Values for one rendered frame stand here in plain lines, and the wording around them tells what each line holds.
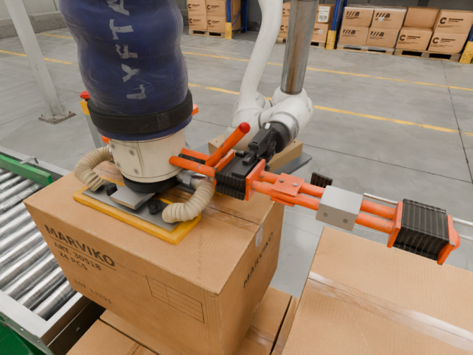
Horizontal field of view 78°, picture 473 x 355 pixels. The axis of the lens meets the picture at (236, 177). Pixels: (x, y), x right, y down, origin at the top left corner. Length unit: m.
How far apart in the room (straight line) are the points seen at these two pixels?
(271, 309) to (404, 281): 0.51
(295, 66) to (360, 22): 6.38
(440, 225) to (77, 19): 0.68
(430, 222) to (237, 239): 0.37
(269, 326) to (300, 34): 1.08
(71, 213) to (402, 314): 0.81
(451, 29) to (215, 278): 7.43
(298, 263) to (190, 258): 1.43
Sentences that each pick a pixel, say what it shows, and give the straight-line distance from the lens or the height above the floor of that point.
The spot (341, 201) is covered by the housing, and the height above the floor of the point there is 1.21.
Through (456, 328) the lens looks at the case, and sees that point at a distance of 0.84.
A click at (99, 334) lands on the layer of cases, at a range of 1.22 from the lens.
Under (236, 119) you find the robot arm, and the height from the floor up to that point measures 1.17.
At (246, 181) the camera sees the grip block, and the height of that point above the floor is 1.22.
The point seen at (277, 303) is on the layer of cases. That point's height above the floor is 0.54.
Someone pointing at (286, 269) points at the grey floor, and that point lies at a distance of 1.97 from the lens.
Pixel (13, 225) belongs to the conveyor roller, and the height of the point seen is 0.54.
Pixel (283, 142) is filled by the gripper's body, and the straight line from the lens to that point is 0.75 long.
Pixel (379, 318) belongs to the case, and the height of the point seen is 0.94.
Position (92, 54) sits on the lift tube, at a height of 1.44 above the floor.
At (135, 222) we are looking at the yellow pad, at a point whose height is 1.08.
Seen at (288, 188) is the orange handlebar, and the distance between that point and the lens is 0.58.
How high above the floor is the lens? 1.56
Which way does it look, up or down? 36 degrees down
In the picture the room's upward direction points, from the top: straight up
